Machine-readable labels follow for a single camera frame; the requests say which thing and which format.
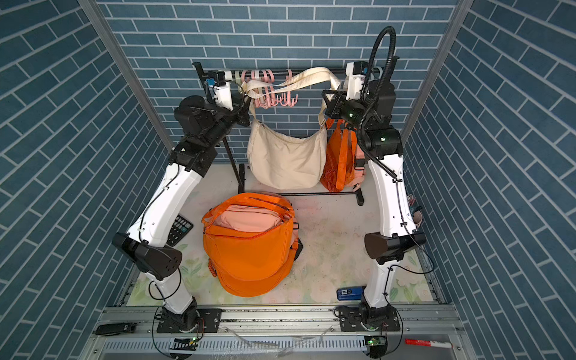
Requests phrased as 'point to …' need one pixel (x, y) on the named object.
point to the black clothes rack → (241, 184)
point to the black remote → (115, 328)
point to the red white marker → (448, 345)
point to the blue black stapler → (355, 293)
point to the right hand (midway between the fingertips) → (326, 93)
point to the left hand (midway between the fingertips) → (259, 92)
